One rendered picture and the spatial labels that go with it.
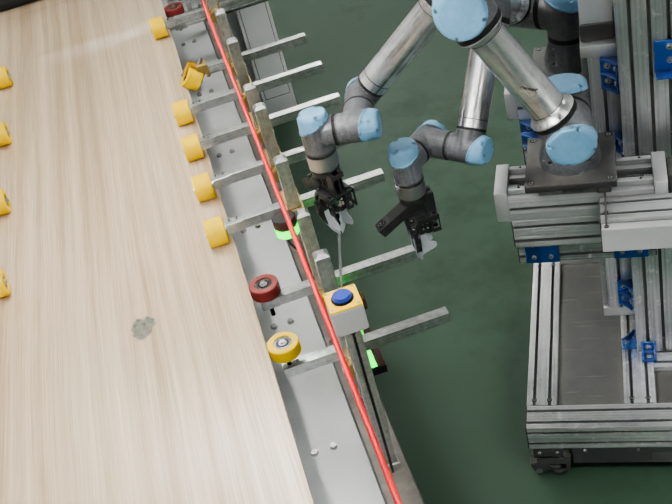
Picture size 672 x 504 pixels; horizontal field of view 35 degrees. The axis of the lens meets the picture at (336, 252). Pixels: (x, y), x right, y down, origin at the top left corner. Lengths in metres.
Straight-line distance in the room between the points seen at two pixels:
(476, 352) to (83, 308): 1.45
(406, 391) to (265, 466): 1.40
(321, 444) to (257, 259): 0.85
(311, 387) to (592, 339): 1.00
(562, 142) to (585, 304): 1.17
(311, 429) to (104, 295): 0.69
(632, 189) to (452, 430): 1.15
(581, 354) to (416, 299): 0.85
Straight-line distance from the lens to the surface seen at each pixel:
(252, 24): 5.16
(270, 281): 2.78
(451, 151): 2.68
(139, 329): 2.78
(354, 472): 2.63
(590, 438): 3.19
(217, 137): 3.37
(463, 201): 4.45
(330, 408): 2.80
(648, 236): 2.67
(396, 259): 2.82
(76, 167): 3.61
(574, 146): 2.49
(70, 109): 4.00
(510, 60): 2.39
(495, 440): 3.46
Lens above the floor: 2.58
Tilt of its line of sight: 37 degrees down
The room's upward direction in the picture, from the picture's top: 16 degrees counter-clockwise
